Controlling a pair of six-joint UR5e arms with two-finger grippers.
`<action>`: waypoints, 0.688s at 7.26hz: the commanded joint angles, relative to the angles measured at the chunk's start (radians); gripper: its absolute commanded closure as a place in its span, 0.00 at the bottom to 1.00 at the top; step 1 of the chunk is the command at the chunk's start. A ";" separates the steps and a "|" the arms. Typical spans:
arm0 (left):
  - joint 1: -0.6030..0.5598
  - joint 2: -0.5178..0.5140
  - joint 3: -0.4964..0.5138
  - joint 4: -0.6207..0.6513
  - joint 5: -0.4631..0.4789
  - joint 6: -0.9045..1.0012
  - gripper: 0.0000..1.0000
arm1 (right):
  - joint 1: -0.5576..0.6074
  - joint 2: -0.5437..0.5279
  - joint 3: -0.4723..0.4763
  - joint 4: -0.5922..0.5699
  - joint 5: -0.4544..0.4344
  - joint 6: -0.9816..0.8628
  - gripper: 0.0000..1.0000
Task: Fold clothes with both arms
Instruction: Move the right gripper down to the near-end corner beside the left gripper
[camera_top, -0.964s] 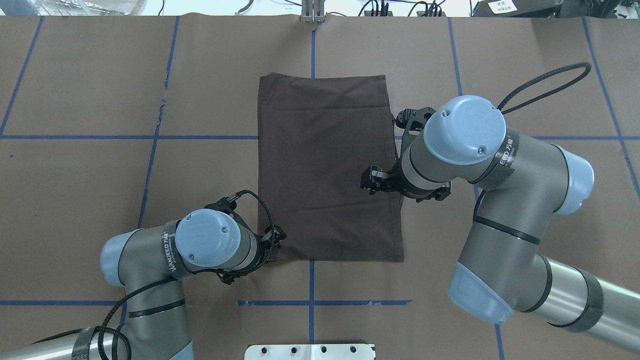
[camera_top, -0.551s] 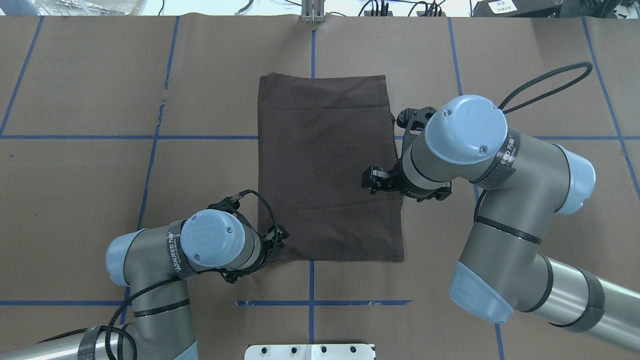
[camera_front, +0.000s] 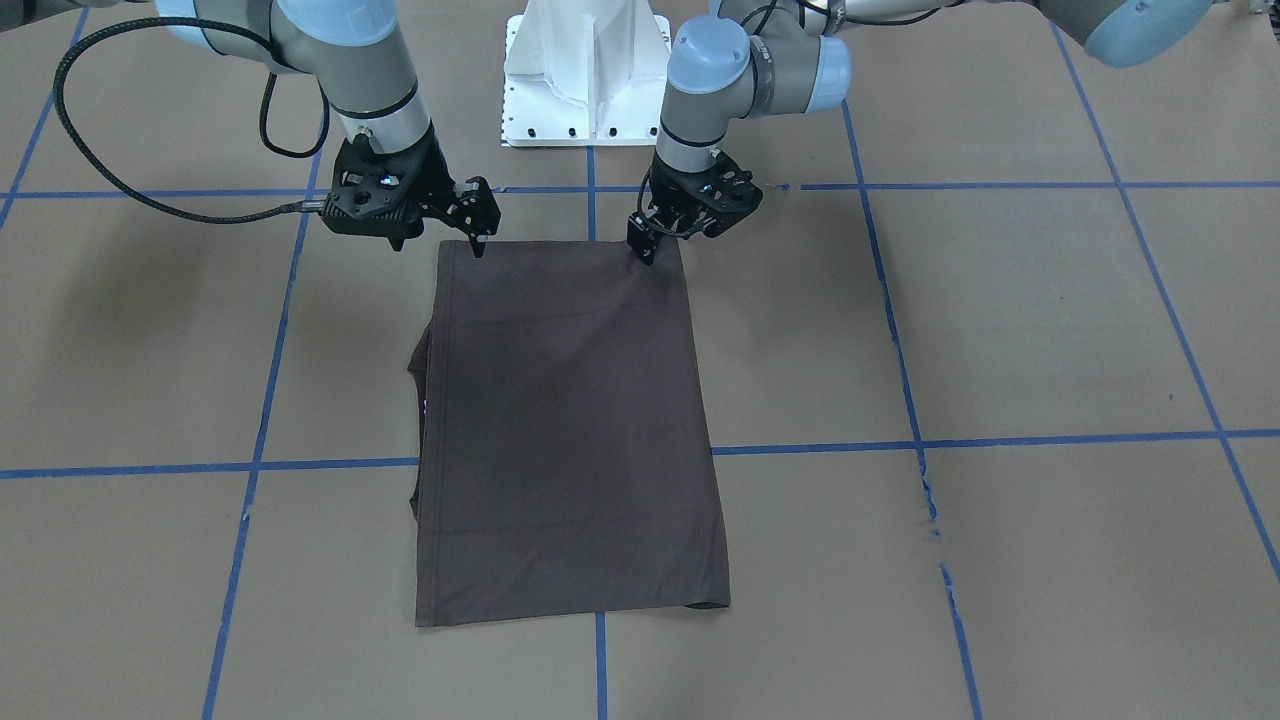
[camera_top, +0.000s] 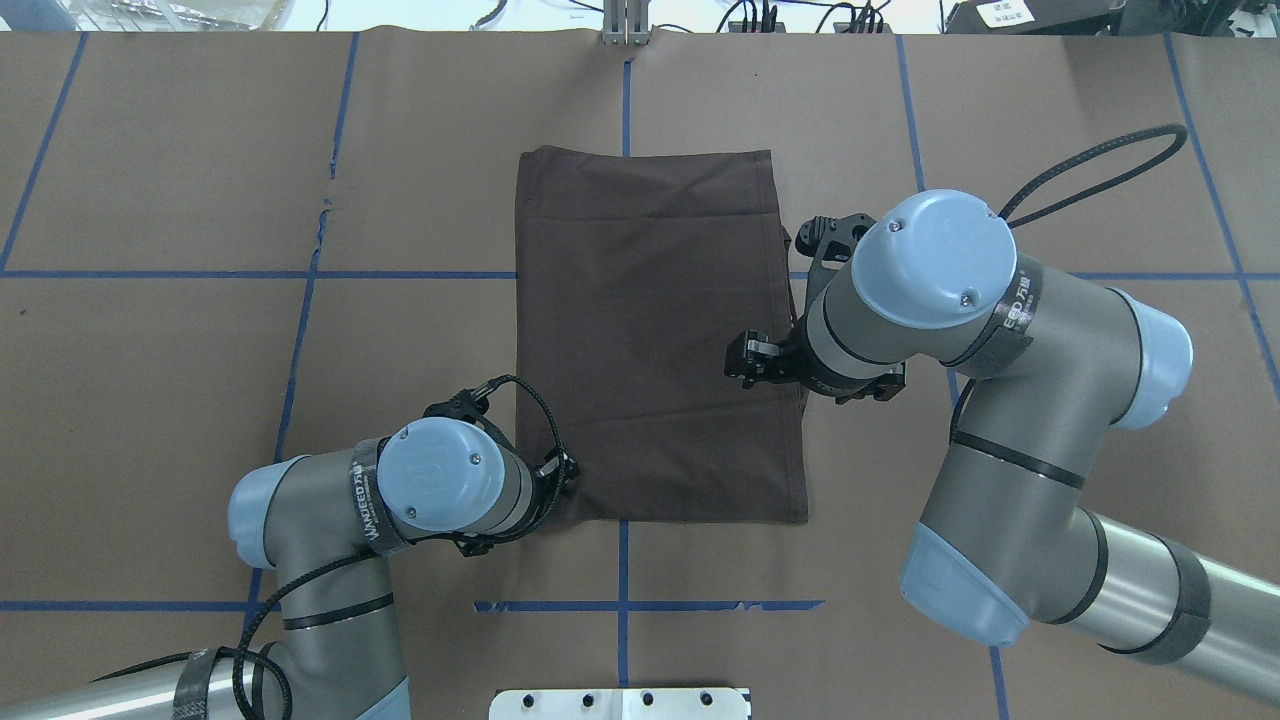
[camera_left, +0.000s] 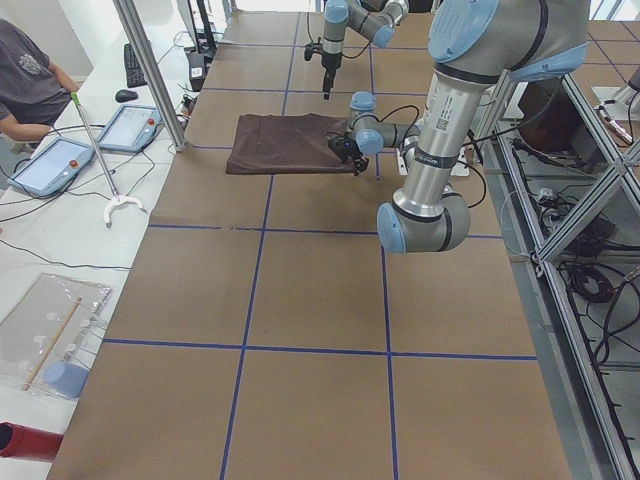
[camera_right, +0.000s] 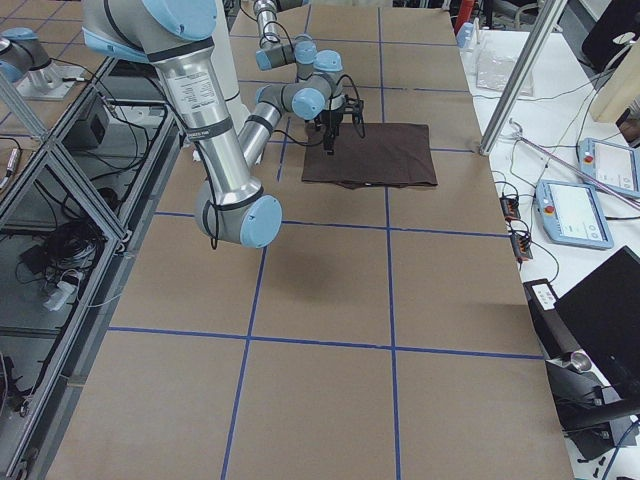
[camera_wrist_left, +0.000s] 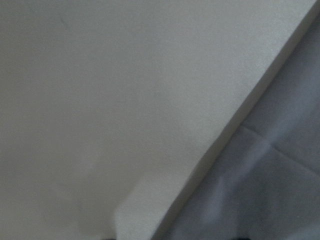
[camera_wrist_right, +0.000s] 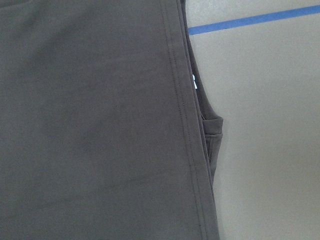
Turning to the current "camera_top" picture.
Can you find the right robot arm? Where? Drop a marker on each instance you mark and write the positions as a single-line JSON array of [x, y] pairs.
[[1054, 364]]

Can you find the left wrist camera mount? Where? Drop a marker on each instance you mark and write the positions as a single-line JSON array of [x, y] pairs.
[[464, 406]]

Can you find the aluminium frame post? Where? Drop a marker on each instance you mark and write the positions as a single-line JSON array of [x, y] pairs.
[[626, 22]]

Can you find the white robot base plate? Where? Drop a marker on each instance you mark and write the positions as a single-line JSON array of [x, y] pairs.
[[623, 703]]

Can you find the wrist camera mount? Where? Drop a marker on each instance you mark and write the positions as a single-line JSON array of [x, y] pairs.
[[464, 406], [829, 243]]

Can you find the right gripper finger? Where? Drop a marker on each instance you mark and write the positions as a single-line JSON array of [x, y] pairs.
[[752, 347], [752, 374]]

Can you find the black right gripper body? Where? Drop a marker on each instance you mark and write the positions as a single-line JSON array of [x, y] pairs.
[[757, 358]]

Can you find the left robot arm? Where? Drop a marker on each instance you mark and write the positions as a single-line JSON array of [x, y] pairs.
[[327, 645]]

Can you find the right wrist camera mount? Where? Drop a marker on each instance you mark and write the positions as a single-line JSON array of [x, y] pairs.
[[829, 243]]

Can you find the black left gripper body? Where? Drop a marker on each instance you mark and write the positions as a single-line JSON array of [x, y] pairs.
[[553, 468]]

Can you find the dark brown t-shirt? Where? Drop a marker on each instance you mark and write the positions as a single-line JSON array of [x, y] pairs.
[[633, 277]]

